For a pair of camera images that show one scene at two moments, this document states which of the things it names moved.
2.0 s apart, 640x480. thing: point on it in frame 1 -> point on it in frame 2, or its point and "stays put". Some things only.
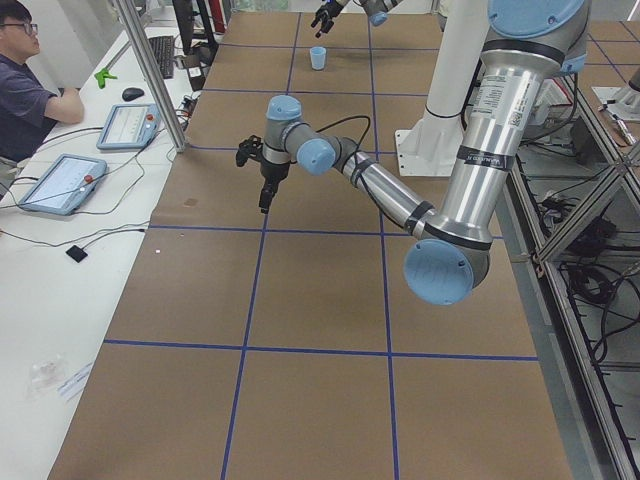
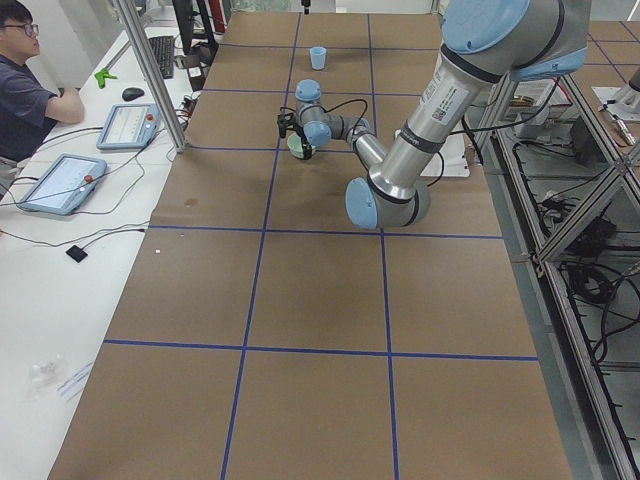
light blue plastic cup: [318, 57] stays put
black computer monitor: [183, 10] stays put
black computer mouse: [131, 93] stays put
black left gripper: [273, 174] -> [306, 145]
